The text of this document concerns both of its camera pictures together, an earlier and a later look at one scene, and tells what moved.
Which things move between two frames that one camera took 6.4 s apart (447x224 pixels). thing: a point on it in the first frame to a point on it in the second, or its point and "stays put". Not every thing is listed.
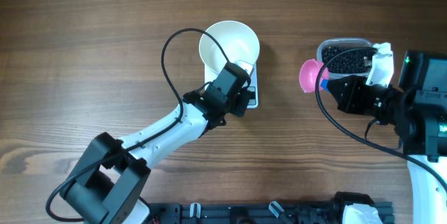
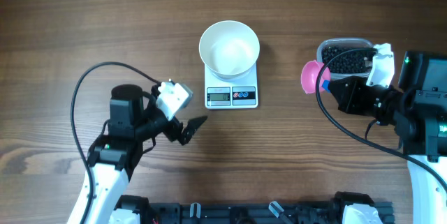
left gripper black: (243, 102) to (177, 130)
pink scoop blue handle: (308, 75) stays put
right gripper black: (365, 95) stays put
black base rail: (255, 213) stays put
